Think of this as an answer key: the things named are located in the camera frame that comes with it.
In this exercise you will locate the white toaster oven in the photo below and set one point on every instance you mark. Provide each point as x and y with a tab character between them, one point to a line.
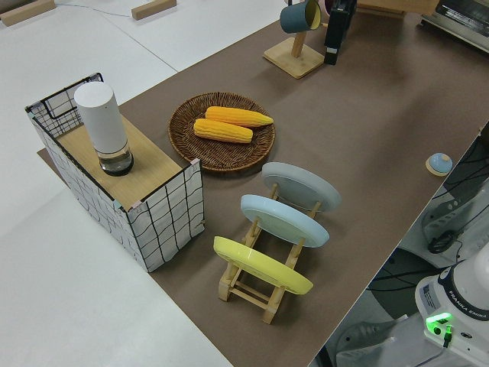
458	19

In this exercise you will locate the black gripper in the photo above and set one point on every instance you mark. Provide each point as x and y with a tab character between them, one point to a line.
344	4

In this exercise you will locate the dark blue mug yellow inside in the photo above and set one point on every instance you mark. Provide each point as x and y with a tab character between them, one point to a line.
296	17

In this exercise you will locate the light blue plate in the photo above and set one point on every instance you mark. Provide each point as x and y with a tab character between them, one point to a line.
284	221

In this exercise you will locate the white cylinder clear base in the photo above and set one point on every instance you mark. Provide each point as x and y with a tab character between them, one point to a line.
101	122

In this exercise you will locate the light wooden drawer cabinet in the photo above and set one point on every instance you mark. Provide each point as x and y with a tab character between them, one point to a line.
382	5

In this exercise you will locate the wooden plate rack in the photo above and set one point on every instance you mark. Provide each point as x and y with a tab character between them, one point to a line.
248	296

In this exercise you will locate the blue dome bell wooden base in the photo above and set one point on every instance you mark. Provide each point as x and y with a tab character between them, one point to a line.
439	163

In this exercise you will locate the grey plate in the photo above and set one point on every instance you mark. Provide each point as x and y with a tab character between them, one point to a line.
302	185

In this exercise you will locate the wooden mug tree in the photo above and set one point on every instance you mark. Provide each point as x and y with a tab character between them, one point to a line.
294	59

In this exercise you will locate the brown table mat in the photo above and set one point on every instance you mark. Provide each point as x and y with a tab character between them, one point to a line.
363	114

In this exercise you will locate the wooden block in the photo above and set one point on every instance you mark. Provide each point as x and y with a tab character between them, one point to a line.
26	11
153	9

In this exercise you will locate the brown wicker basket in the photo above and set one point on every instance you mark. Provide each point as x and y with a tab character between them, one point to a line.
183	134

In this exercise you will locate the yellow corn cob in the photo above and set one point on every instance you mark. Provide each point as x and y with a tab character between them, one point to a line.
223	130
238	116

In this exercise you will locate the yellow plate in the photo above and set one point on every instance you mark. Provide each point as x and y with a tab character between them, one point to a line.
263	265

